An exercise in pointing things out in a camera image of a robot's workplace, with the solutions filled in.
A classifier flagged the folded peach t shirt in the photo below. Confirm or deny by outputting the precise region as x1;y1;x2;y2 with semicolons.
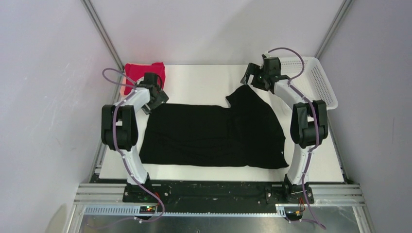
119;77;127;98

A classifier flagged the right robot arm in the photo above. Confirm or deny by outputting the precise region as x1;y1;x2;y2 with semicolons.
241;57;328;203

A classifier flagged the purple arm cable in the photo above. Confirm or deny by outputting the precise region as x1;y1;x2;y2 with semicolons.
102;68;165;224
264;47;326;231

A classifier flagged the aluminium frame post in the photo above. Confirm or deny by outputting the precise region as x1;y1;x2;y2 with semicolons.
80;0;124;70
314;0;355;60

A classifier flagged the black t shirt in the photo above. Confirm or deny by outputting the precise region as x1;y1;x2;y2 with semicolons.
139;85;288;169

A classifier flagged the folded red t shirt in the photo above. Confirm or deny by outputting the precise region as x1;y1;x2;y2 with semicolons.
124;62;166;88

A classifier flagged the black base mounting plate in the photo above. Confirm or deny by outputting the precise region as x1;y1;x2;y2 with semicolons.
122;180;314;214

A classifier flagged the white plastic basket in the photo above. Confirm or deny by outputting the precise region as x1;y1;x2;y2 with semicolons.
280;56;338;110

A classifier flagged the aluminium frame post left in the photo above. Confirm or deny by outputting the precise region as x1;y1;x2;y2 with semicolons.
80;0;124;70

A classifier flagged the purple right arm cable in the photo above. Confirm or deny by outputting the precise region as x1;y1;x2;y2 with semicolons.
264;47;326;231

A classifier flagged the aluminium front rail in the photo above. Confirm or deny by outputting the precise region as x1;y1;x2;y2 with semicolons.
65;181;374;233

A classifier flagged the aluminium frame post right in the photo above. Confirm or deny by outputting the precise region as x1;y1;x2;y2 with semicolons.
314;0;355;60

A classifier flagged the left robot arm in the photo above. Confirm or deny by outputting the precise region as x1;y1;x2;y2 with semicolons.
101;72;169;202

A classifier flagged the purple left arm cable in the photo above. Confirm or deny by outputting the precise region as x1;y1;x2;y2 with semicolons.
102;68;165;224

